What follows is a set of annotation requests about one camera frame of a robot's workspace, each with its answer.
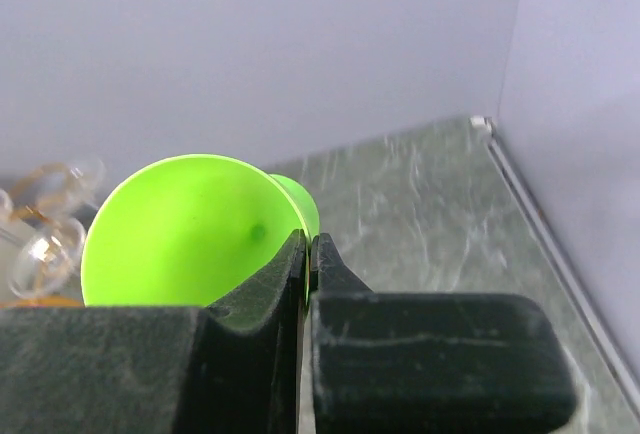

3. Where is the green plastic goblet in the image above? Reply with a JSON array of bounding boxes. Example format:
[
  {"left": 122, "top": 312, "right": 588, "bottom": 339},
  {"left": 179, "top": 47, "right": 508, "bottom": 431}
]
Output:
[{"left": 81, "top": 154, "right": 320, "bottom": 307}]

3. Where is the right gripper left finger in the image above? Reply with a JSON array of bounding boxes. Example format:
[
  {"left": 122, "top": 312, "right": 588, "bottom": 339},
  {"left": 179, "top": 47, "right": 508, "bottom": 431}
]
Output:
[{"left": 1, "top": 231, "right": 306, "bottom": 433}]

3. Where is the orange plastic goblet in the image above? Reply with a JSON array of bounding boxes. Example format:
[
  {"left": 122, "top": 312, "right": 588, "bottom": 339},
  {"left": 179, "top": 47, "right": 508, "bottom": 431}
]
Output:
[{"left": 7, "top": 295, "right": 84, "bottom": 307}]

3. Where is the clear flute wine glass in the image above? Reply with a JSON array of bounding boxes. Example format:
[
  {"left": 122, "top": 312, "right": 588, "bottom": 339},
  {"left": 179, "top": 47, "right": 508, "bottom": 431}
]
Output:
[{"left": 7, "top": 217, "right": 87, "bottom": 299}]

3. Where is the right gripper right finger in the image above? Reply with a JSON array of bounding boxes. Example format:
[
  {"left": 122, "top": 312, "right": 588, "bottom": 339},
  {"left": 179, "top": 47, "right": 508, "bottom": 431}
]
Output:
[{"left": 309, "top": 233, "right": 578, "bottom": 433}]

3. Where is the gold wire wine glass rack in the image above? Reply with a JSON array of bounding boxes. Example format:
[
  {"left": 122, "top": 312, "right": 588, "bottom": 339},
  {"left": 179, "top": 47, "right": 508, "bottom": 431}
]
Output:
[{"left": 1, "top": 161, "right": 104, "bottom": 307}]

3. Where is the clear glass tumbler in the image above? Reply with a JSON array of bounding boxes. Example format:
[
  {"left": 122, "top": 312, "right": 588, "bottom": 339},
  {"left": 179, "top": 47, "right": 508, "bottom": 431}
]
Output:
[{"left": 0, "top": 190, "right": 22, "bottom": 246}]

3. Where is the clear round wine glass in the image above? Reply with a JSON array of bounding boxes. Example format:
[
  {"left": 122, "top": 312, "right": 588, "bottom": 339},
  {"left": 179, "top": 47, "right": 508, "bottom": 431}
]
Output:
[{"left": 34, "top": 157, "right": 106, "bottom": 217}]

